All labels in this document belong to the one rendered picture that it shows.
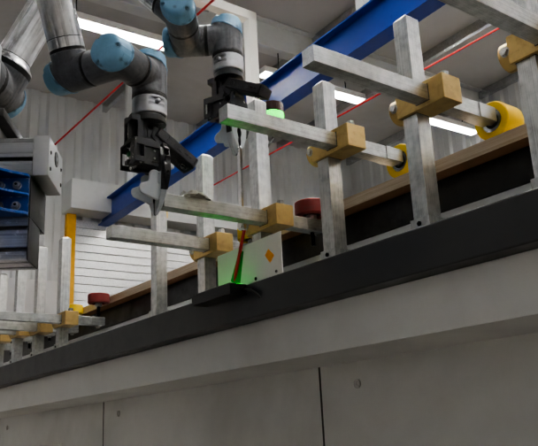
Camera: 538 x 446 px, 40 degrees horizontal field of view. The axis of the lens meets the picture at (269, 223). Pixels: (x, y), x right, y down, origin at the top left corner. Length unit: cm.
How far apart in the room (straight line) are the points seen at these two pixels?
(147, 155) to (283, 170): 1047
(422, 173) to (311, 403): 75
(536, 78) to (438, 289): 39
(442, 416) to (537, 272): 48
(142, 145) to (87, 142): 889
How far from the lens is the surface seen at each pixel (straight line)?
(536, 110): 123
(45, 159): 160
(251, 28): 384
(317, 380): 185
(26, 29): 194
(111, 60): 152
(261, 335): 169
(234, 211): 162
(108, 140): 1056
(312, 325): 155
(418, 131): 138
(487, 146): 150
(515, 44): 128
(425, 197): 133
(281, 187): 1182
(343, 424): 178
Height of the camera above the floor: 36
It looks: 16 degrees up
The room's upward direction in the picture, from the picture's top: 3 degrees counter-clockwise
